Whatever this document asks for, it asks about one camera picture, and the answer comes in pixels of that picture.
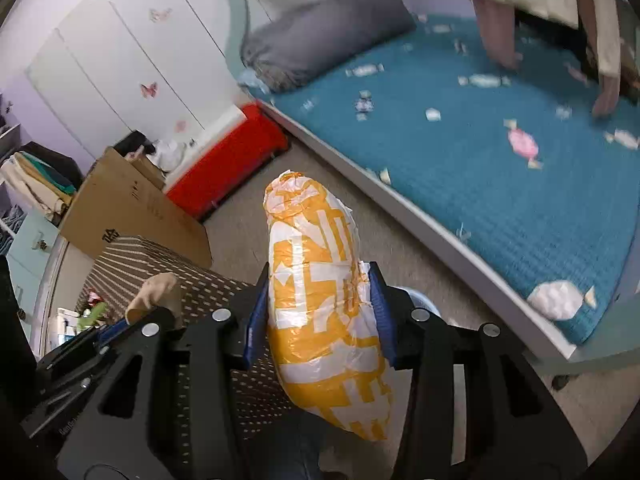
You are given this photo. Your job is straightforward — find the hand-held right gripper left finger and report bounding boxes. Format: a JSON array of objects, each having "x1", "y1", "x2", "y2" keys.
[{"x1": 65, "y1": 264, "x2": 272, "y2": 480}]

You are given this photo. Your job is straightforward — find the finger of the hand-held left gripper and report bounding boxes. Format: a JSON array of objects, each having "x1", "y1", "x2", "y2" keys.
[{"x1": 92, "y1": 316, "x2": 147, "y2": 348}]

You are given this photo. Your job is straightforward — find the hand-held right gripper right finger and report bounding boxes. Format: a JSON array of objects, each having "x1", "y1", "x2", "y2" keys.
[{"x1": 366, "y1": 261, "x2": 587, "y2": 480}]

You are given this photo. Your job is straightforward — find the yellow white plastic bag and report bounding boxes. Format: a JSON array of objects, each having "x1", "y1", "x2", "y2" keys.
[{"x1": 263, "y1": 169, "x2": 393, "y2": 442}]

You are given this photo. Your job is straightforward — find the green plastic toy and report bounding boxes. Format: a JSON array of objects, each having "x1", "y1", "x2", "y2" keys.
[{"x1": 77, "y1": 302, "x2": 108, "y2": 332}]

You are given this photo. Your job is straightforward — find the light teal cabinet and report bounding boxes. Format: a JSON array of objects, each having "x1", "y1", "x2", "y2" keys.
[{"x1": 7, "y1": 207, "x2": 62, "y2": 303}]

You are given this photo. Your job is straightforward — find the brown cardboard box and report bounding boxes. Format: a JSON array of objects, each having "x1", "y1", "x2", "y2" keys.
[{"x1": 59, "y1": 146, "x2": 213, "y2": 271}]

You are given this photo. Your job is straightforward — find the person's jeans leg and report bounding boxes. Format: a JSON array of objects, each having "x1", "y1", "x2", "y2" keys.
[{"x1": 277, "y1": 417, "x2": 353, "y2": 480}]

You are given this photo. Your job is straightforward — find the red storage box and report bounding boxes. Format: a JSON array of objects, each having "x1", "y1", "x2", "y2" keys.
[{"x1": 165, "y1": 102, "x2": 291, "y2": 221}]

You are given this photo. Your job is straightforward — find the teal candy-print blanket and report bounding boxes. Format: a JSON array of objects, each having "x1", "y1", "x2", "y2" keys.
[{"x1": 260, "y1": 10, "x2": 640, "y2": 346}]

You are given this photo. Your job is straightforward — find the beige hanging clothes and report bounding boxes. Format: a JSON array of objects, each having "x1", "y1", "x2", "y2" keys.
[{"x1": 0, "y1": 152, "x2": 71, "y2": 221}]

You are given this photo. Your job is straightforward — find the black cloth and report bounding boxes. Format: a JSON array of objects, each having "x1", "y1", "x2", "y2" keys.
[{"x1": 112, "y1": 130, "x2": 156, "y2": 161}]

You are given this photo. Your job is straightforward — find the grey duvet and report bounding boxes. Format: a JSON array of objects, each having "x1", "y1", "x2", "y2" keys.
[{"x1": 240, "y1": 0, "x2": 418, "y2": 93}]

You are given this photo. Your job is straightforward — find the white wardrobe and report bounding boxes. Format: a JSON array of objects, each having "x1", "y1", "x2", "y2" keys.
[{"x1": 25, "y1": 0, "x2": 311, "y2": 161}]

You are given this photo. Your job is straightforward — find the teal and white bed frame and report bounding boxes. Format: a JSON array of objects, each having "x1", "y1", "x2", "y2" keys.
[{"x1": 215, "y1": 0, "x2": 640, "y2": 391}]

